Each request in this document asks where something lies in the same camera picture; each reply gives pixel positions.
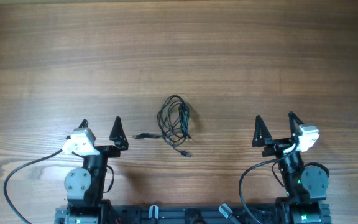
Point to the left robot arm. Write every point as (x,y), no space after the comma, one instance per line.
(85,185)

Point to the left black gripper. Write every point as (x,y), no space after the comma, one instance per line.
(117,137)

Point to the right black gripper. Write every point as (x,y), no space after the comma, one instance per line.
(276,145)

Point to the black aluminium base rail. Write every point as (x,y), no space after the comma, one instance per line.
(264,213)

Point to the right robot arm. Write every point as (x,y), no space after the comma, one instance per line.
(305,183)

